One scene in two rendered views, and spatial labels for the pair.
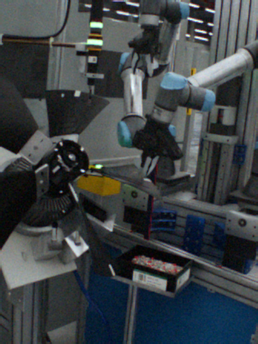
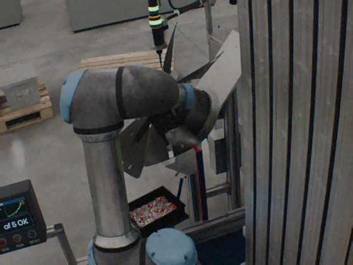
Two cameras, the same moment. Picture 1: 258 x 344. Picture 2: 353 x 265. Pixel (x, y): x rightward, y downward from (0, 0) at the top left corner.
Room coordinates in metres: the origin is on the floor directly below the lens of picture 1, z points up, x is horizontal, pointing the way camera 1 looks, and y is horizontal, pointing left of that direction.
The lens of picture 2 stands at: (2.25, -1.11, 2.00)
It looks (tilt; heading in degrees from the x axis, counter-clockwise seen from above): 31 degrees down; 123
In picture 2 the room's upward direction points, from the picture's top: 7 degrees counter-clockwise
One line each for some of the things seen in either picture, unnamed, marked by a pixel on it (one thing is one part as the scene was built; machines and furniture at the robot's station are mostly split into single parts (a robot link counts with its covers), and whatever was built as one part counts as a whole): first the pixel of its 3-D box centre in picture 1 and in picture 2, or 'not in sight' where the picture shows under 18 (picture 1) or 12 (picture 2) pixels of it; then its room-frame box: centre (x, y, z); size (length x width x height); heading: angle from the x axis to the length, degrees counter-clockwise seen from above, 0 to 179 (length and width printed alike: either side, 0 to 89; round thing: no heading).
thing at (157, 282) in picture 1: (154, 268); (152, 212); (1.43, -0.12, 0.85); 0.22 x 0.17 x 0.07; 64
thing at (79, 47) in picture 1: (90, 61); (158, 34); (1.40, 0.15, 1.50); 0.09 x 0.07 x 0.10; 83
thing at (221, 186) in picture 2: (4, 322); (213, 190); (1.45, 0.39, 0.56); 0.19 x 0.04 x 0.04; 48
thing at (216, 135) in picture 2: not in sight; (224, 149); (1.46, 0.54, 0.73); 0.15 x 0.09 x 0.22; 48
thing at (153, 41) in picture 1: (148, 41); not in sight; (1.97, -0.03, 1.62); 0.09 x 0.08 x 0.12; 138
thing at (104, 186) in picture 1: (98, 181); not in sight; (1.87, 0.12, 1.02); 0.16 x 0.10 x 0.11; 48
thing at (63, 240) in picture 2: not in sight; (65, 245); (1.32, -0.50, 0.96); 0.03 x 0.03 x 0.20; 48
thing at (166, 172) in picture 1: (160, 161); not in sight; (2.09, -0.14, 1.09); 0.15 x 0.15 x 0.10
